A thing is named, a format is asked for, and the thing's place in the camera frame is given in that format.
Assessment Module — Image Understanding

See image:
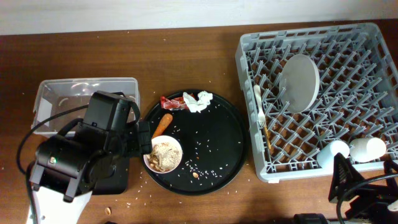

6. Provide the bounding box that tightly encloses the round black tray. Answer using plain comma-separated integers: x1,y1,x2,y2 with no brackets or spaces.
144,94,249,195

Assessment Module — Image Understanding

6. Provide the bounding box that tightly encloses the grey plate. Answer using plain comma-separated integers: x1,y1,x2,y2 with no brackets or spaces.
279,54,320,113

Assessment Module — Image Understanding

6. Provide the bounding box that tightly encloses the white paper cup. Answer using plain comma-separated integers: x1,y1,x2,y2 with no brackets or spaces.
349,138,387,162

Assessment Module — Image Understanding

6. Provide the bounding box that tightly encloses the light blue cup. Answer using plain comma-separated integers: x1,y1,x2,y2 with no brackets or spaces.
317,140,349,170

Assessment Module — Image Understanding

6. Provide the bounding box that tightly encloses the orange carrot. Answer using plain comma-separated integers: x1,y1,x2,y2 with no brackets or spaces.
152,113,173,139

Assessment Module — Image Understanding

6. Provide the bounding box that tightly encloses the black plastic bin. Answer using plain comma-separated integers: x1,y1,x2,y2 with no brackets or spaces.
93,158,129,195

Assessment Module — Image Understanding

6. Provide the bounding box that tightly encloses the white plastic fork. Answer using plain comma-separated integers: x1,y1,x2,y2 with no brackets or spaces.
253,85,266,128

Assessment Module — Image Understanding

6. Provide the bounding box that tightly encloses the pink bowl of food scraps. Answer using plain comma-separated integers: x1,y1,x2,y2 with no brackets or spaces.
143,136,183,174

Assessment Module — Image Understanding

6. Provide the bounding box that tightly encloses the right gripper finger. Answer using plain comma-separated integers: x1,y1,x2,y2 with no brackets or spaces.
328,153,364,203
384,160,397,187

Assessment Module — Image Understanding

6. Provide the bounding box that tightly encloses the white napkin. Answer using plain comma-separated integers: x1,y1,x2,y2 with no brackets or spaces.
183,91,213,113

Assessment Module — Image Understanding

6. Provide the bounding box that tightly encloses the clear plastic bin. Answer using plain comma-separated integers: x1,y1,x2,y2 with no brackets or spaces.
31,77,140,138

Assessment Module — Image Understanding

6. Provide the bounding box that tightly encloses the nut shell on table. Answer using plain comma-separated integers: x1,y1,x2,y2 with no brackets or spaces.
104,207,111,215

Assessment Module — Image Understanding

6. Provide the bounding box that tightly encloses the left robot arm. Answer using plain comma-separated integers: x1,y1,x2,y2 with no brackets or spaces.
21,91,152,223

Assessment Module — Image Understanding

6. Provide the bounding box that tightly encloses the wooden chopstick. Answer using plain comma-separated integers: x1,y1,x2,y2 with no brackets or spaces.
263,121,272,150

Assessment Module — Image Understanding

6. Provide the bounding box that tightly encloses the grey dishwasher rack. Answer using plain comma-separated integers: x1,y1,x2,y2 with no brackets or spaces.
235,23,397,183

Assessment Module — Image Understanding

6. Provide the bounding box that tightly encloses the red snack wrapper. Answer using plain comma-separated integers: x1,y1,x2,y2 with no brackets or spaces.
160,96,188,111

